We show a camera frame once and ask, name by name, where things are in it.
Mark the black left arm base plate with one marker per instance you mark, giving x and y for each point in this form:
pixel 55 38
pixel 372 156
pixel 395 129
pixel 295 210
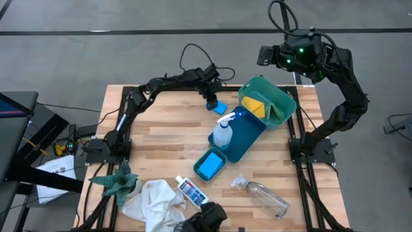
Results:
pixel 96 156

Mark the blue plastic tray bin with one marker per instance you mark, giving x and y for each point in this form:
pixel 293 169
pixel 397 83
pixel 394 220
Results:
pixel 248 135

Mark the white paper sheets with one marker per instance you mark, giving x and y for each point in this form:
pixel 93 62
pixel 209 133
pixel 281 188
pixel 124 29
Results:
pixel 59 164

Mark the yellow connector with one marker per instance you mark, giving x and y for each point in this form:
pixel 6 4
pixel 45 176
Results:
pixel 60 149

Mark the green cloth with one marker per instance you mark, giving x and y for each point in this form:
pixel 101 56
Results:
pixel 275 112

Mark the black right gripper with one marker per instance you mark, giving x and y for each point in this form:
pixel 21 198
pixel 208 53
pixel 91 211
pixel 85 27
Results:
pixel 268 56

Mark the black side desk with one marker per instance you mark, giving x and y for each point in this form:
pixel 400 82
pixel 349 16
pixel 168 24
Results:
pixel 13 135

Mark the spray bottle with blue liquid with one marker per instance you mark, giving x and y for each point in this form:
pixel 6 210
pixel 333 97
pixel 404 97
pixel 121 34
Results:
pixel 222 135

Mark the white squeeze bottle blue label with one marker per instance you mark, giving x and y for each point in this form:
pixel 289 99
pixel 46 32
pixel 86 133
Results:
pixel 193 191

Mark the black aluminium table frame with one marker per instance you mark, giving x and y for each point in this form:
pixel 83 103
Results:
pixel 180 87

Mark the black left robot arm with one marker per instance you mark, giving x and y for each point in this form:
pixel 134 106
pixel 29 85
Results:
pixel 167 80

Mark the blue sponge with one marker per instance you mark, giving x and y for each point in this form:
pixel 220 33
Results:
pixel 221 109
pixel 210 166

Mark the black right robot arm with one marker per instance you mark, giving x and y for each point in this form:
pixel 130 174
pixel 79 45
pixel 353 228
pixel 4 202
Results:
pixel 351 96

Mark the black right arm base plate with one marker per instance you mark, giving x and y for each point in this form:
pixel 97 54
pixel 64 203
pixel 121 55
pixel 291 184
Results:
pixel 322 156

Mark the white plant pot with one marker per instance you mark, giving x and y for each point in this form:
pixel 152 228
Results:
pixel 136 190

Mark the yellow cloth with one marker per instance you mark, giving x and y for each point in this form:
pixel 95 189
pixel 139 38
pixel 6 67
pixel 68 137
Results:
pixel 254 106

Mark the clear spray bottle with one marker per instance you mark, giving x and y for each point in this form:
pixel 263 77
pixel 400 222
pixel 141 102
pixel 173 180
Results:
pixel 267 199

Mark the white towel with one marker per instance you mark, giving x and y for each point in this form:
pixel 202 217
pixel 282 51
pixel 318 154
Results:
pixel 154 203

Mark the gray metal stand foot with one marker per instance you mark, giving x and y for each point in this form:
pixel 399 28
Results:
pixel 400 125

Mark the black power box green light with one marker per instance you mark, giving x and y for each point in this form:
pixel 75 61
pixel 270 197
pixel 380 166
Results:
pixel 71 138

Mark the large teal plastic bin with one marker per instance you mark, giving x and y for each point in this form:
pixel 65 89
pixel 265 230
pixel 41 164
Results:
pixel 254 88

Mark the green artificial plant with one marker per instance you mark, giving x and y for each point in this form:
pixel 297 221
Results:
pixel 120 183

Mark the small teal plastic bin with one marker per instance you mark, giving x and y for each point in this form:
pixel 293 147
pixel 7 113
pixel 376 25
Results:
pixel 202 156

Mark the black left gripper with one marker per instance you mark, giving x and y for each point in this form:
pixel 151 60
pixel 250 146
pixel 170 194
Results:
pixel 210 83

